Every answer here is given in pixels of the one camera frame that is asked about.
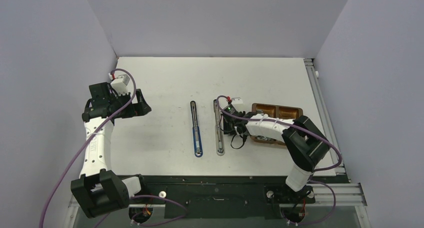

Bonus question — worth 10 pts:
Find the brown wooden tray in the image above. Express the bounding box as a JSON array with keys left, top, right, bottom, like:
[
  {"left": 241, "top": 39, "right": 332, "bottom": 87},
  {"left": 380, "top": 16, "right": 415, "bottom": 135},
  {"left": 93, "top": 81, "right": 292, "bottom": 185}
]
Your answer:
[{"left": 250, "top": 103, "right": 304, "bottom": 146}]

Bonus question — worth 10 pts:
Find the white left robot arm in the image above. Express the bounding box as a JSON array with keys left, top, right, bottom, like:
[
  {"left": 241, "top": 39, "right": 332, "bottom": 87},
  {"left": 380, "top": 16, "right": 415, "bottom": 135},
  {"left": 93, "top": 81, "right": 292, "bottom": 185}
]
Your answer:
[{"left": 70, "top": 81, "right": 152, "bottom": 218}]

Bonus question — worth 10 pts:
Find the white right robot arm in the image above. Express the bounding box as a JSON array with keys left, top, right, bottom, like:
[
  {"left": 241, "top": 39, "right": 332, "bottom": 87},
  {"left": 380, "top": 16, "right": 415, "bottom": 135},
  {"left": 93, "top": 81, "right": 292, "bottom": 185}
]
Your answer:
[{"left": 220, "top": 105, "right": 330, "bottom": 202}]

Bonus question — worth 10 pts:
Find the pile of grey staples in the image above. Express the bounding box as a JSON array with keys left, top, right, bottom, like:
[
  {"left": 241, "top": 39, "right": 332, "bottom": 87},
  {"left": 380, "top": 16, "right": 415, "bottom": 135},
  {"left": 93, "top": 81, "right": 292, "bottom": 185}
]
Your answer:
[{"left": 255, "top": 109, "right": 275, "bottom": 142}]

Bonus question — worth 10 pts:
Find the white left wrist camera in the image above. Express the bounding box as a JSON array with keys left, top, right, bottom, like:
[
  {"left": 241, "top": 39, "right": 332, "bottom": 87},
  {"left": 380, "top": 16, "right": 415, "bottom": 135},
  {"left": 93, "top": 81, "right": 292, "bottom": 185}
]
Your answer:
[{"left": 109, "top": 74, "right": 130, "bottom": 96}]

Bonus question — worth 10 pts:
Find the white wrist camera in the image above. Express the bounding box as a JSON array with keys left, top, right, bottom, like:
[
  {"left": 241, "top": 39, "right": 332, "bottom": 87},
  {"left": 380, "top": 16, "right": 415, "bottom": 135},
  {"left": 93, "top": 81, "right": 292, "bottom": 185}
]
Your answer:
[
  {"left": 230, "top": 97, "right": 245, "bottom": 112},
  {"left": 109, "top": 74, "right": 130, "bottom": 96}
]

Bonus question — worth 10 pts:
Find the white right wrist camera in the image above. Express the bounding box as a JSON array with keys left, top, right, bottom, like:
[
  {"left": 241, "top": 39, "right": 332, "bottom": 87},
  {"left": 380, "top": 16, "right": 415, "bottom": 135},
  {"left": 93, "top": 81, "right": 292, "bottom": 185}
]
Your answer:
[{"left": 230, "top": 97, "right": 245, "bottom": 112}]

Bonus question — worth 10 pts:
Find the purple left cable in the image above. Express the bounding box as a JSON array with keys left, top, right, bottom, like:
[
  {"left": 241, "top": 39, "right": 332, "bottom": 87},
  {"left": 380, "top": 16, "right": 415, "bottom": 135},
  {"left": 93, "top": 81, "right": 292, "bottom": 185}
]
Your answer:
[{"left": 39, "top": 68, "right": 188, "bottom": 228}]

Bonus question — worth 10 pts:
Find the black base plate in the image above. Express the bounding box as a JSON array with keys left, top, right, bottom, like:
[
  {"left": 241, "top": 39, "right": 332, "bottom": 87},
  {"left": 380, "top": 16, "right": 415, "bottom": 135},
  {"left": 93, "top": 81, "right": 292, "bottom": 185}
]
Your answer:
[{"left": 129, "top": 175, "right": 347, "bottom": 219}]

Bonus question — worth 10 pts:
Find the aluminium rail frame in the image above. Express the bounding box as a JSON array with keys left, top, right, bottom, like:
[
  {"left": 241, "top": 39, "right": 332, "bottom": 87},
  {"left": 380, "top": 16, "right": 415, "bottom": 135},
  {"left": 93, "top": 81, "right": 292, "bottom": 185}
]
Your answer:
[{"left": 67, "top": 58, "right": 372, "bottom": 228}]

